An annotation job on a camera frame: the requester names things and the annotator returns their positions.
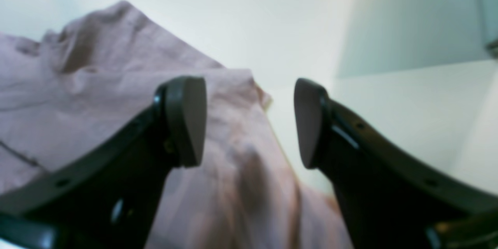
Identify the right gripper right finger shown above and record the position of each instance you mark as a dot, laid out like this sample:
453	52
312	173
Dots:
388	199

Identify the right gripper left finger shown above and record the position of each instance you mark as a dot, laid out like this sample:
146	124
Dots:
108	198

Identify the mauve t-shirt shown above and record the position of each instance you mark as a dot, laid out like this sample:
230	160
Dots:
66	93

